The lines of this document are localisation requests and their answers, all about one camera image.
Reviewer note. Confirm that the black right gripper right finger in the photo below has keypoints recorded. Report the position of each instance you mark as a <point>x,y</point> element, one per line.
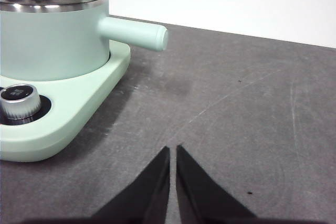
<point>199,192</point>

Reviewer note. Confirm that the mint green breakfast machine base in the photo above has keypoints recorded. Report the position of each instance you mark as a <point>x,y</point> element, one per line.
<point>78,103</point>

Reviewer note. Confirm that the silver control dial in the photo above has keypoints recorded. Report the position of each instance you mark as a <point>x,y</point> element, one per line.
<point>18,103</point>

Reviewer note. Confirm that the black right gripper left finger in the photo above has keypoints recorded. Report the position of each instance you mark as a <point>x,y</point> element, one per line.
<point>147,190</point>

